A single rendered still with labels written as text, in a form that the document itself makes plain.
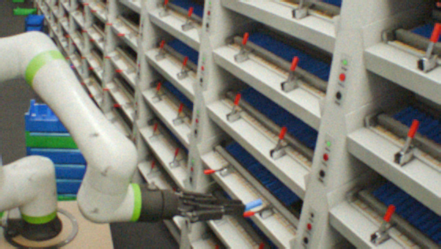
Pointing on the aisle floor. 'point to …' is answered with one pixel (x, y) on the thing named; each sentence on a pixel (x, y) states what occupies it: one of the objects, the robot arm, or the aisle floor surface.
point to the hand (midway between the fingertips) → (231, 207)
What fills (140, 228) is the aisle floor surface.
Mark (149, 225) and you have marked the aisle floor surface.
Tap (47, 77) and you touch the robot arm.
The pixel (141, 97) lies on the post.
